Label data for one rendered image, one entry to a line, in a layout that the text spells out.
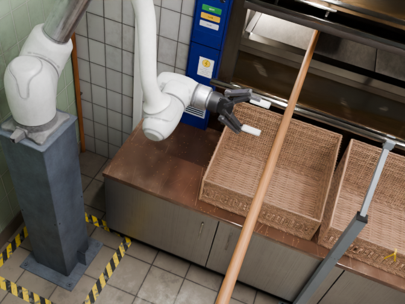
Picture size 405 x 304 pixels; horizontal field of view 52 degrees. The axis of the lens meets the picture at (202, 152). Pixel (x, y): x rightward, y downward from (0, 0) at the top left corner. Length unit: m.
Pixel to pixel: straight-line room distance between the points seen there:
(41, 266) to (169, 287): 0.70
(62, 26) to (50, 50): 0.10
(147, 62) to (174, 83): 0.19
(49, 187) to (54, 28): 0.62
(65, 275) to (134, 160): 0.74
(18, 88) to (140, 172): 0.78
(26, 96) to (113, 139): 1.29
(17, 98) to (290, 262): 1.38
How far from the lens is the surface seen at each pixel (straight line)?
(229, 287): 1.07
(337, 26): 1.71
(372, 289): 2.13
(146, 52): 1.36
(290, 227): 1.95
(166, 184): 2.02
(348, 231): 1.73
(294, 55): 1.95
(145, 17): 1.36
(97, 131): 2.77
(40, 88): 1.52
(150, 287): 2.38
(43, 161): 1.66
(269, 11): 1.72
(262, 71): 2.03
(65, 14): 1.57
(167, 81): 1.53
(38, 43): 1.64
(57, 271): 2.44
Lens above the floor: 2.15
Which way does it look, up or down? 46 degrees down
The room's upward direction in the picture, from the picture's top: 12 degrees clockwise
